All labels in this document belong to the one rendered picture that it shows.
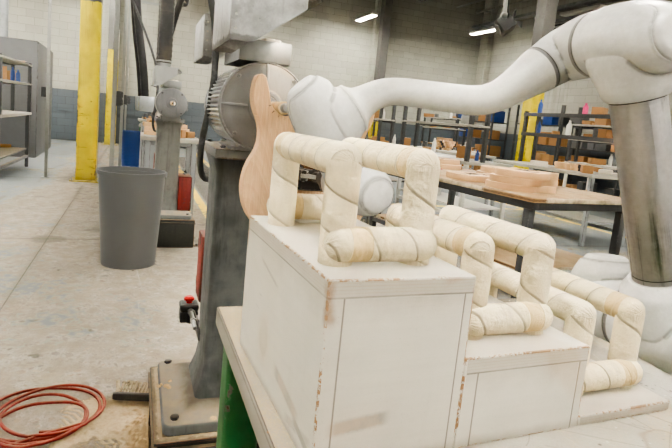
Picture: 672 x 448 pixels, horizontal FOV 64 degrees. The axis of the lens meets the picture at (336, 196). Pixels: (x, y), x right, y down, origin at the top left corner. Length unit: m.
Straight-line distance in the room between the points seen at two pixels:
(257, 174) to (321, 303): 0.93
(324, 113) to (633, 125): 0.58
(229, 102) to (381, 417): 1.15
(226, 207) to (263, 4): 0.70
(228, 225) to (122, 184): 2.46
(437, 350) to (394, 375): 0.05
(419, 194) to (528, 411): 0.25
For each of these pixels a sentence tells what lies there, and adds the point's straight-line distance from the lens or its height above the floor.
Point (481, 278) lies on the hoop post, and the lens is 0.56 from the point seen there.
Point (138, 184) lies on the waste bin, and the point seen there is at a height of 0.65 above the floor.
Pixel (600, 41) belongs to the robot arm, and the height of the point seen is 1.42.
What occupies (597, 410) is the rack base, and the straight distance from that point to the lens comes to 0.70.
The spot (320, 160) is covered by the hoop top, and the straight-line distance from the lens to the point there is 0.49.
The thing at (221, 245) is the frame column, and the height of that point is 0.81.
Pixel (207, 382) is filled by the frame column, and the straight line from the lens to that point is 1.89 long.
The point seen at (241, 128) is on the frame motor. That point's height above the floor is 1.19.
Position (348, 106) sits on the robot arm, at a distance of 1.01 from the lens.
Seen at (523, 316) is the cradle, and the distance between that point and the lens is 0.60.
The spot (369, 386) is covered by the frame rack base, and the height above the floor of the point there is 1.01.
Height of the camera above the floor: 1.23
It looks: 8 degrees down
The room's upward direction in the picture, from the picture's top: 6 degrees clockwise
